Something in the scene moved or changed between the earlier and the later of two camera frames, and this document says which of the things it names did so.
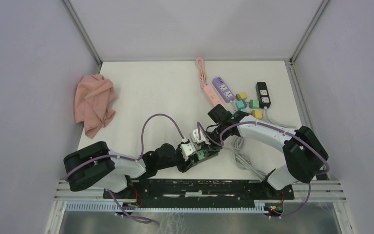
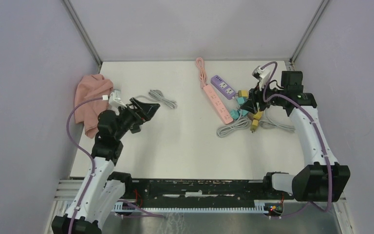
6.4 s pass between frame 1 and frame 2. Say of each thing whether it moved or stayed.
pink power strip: stayed
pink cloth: stayed
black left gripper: moved
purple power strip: stayed
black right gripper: moved
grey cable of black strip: stayed
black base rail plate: stayed
